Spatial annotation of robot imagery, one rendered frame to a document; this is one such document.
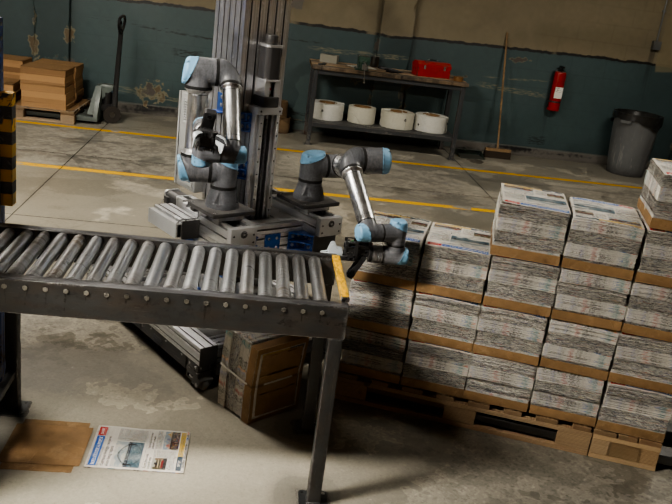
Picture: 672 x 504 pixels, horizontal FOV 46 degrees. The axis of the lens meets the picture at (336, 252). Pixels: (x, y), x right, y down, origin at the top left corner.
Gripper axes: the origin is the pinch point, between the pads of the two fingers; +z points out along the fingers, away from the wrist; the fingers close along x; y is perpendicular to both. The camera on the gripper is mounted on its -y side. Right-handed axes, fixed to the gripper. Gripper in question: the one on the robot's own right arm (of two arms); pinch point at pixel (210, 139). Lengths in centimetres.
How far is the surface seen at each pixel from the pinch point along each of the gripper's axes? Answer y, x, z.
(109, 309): 55, 26, 38
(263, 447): 118, -46, 13
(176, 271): 44.8, 4.8, 21.4
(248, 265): 41.1, -21.7, 13.5
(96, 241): 49, 33, -7
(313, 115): 70, -194, -618
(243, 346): 86, -33, -12
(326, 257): 37, -54, 1
